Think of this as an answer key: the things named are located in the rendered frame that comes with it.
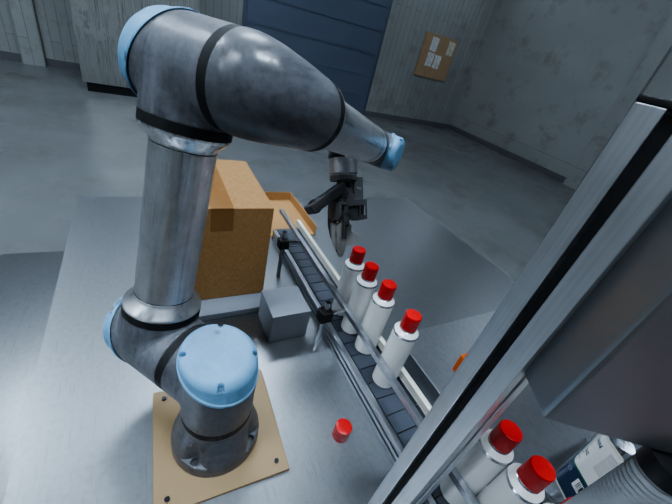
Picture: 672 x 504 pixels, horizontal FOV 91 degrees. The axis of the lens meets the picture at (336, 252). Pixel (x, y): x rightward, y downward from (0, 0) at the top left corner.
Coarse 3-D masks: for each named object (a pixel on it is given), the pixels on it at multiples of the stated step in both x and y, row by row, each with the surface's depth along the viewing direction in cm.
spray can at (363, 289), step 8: (368, 264) 74; (376, 264) 75; (368, 272) 74; (376, 272) 74; (360, 280) 75; (368, 280) 75; (376, 280) 77; (360, 288) 75; (368, 288) 75; (352, 296) 78; (360, 296) 76; (368, 296) 76; (352, 304) 78; (360, 304) 77; (368, 304) 78; (352, 312) 79; (360, 312) 79; (344, 320) 82; (360, 320) 81; (344, 328) 83; (352, 328) 82
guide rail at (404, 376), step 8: (296, 224) 120; (304, 232) 114; (312, 240) 110; (312, 248) 109; (320, 256) 104; (328, 264) 101; (336, 272) 98; (336, 280) 96; (384, 344) 78; (400, 376) 74; (408, 376) 72; (408, 384) 71; (416, 392) 69; (416, 400) 69; (424, 400) 68; (424, 408) 67
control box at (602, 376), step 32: (640, 256) 20; (608, 288) 22; (640, 288) 20; (576, 320) 24; (608, 320) 21; (640, 320) 19; (544, 352) 26; (576, 352) 23; (608, 352) 21; (640, 352) 20; (544, 384) 26; (576, 384) 23; (608, 384) 22; (640, 384) 22; (544, 416) 25; (576, 416) 24; (608, 416) 24; (640, 416) 23
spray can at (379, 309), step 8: (384, 280) 70; (384, 288) 69; (392, 288) 69; (376, 296) 72; (384, 296) 70; (392, 296) 70; (376, 304) 71; (384, 304) 70; (392, 304) 71; (368, 312) 73; (376, 312) 71; (384, 312) 71; (368, 320) 74; (376, 320) 72; (384, 320) 73; (368, 328) 74; (376, 328) 74; (368, 336) 75; (376, 336) 75; (360, 344) 78; (376, 344) 78; (360, 352) 79; (368, 352) 78
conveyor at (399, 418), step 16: (304, 240) 116; (304, 256) 107; (304, 272) 100; (320, 288) 96; (336, 288) 97; (320, 304) 91; (336, 320) 86; (352, 336) 83; (352, 352) 79; (368, 368) 76; (368, 384) 72; (384, 400) 70; (400, 400) 71; (400, 416) 68; (400, 432) 65
